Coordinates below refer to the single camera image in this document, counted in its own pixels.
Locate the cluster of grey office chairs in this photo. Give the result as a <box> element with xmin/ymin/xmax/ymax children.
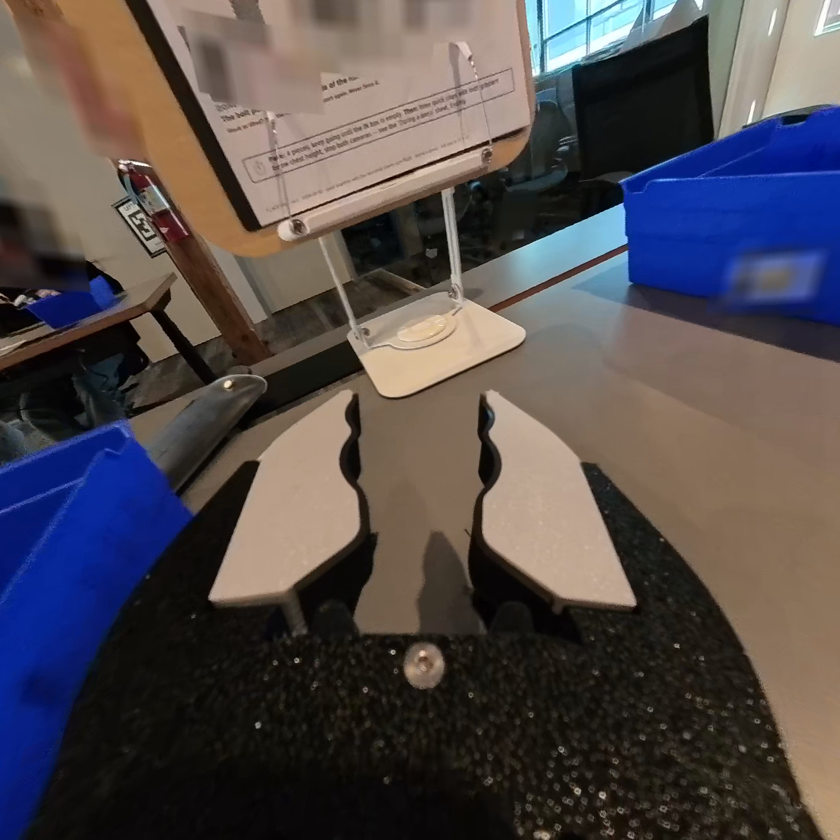
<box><xmin>459</xmin><ymin>98</ymin><xmax>578</xmax><ymax>217</ymax></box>

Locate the black backing board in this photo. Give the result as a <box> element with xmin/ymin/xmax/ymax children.
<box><xmin>125</xmin><ymin>0</ymin><xmax>263</xmax><ymax>232</ymax></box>

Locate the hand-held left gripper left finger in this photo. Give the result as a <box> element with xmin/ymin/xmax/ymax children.
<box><xmin>207</xmin><ymin>389</ymin><xmax>371</xmax><ymax>636</ymax></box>

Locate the dark framed window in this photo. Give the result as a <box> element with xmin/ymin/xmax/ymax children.
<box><xmin>535</xmin><ymin>0</ymin><xmax>680</xmax><ymax>73</ymax></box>

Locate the small blue bin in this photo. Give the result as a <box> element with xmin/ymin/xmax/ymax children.
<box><xmin>26</xmin><ymin>276</ymin><xmax>114</xmax><ymax>329</ymax></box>

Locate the black mesh office chair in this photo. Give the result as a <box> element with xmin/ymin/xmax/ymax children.
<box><xmin>571</xmin><ymin>13</ymin><xmax>716</xmax><ymax>191</ymax></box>

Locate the blue plastic bin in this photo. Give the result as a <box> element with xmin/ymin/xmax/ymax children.
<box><xmin>0</xmin><ymin>420</ymin><xmax>194</xmax><ymax>840</ymax></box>
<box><xmin>620</xmin><ymin>105</ymin><xmax>840</xmax><ymax>327</ymax></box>

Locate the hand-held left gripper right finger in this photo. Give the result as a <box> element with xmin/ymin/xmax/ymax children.
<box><xmin>469</xmin><ymin>389</ymin><xmax>639</xmax><ymax>615</ymax></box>

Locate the red fire extinguisher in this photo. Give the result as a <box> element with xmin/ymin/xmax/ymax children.
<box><xmin>117</xmin><ymin>159</ymin><xmax>193</xmax><ymax>245</ymax></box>

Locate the printed instruction sheet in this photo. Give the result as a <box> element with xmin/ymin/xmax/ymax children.
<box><xmin>147</xmin><ymin>0</ymin><xmax>531</xmax><ymax>224</ymax></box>

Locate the wooden side table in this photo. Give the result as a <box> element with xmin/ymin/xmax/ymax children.
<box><xmin>0</xmin><ymin>272</ymin><xmax>217</xmax><ymax>388</ymax></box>

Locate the grey metal clamp lever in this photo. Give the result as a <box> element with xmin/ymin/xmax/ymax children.
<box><xmin>141</xmin><ymin>374</ymin><xmax>269</xmax><ymax>490</ymax></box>

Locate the black white marker sign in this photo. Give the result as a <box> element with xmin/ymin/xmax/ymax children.
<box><xmin>112</xmin><ymin>197</ymin><xmax>166</xmax><ymax>258</ymax></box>

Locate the brown wooden post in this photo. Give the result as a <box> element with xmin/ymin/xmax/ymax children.
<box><xmin>161</xmin><ymin>223</ymin><xmax>273</xmax><ymax>368</ymax></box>

